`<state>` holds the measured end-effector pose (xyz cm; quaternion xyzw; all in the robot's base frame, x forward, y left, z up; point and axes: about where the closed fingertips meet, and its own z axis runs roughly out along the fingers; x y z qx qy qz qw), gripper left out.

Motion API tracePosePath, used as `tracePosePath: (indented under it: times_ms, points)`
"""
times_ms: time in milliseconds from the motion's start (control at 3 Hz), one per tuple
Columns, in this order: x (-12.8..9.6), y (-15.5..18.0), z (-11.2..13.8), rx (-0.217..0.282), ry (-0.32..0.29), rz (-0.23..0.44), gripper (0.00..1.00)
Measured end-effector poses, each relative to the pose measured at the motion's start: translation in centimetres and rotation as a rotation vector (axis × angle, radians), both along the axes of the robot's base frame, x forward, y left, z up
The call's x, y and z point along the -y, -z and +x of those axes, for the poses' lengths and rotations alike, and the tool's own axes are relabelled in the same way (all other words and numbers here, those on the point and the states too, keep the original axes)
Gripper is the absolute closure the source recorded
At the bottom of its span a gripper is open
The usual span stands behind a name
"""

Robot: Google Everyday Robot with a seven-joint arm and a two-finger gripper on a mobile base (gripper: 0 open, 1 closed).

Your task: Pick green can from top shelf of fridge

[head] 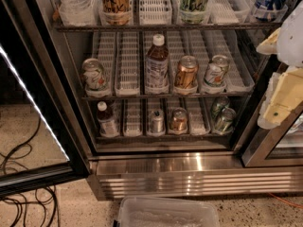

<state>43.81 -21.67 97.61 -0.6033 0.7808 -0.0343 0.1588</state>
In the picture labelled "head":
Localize white green can right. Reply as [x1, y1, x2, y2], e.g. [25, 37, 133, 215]
[203, 55, 229, 94]

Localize orange cable on floor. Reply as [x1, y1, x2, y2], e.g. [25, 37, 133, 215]
[268, 192, 303, 210]

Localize clear plastic bin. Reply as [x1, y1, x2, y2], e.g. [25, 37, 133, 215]
[113, 196, 220, 227]

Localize green can bottom rear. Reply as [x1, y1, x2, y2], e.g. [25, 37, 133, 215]
[210, 96, 230, 119]

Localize clear water bottle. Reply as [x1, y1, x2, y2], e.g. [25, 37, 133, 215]
[59, 0, 96, 26]

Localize white green can left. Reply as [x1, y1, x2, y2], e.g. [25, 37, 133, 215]
[82, 58, 110, 97]

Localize stainless steel display fridge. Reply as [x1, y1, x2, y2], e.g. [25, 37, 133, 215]
[6, 0, 303, 201]

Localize white green can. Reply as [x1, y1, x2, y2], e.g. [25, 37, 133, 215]
[82, 58, 110, 97]
[203, 55, 229, 94]

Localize open glass fridge door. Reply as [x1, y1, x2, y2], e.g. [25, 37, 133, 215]
[0, 0, 90, 198]

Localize gold can middle shelf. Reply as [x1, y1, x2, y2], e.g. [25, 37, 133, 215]
[174, 55, 199, 95]

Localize black cables on floor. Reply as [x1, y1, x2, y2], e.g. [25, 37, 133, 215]
[0, 116, 61, 227]

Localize silver can bottom shelf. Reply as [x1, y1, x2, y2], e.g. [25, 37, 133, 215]
[150, 109, 165, 134]

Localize copper can bottom shelf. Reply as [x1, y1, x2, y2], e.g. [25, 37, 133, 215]
[169, 108, 187, 132]

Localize brown tea bottle middle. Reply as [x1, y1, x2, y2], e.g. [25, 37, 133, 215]
[145, 34, 169, 95]

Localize closed right fridge door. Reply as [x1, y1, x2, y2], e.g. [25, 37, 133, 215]
[241, 104, 303, 167]

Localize brown tea bottle bottom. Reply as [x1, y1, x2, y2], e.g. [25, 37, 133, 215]
[97, 101, 119, 137]

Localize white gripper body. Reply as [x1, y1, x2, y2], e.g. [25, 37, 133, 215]
[276, 1, 303, 68]

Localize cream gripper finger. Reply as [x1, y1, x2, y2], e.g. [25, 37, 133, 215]
[258, 67, 303, 130]
[256, 27, 280, 55]

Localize brown tea bottle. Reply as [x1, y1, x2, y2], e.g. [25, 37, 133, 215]
[97, 101, 119, 137]
[145, 34, 169, 95]

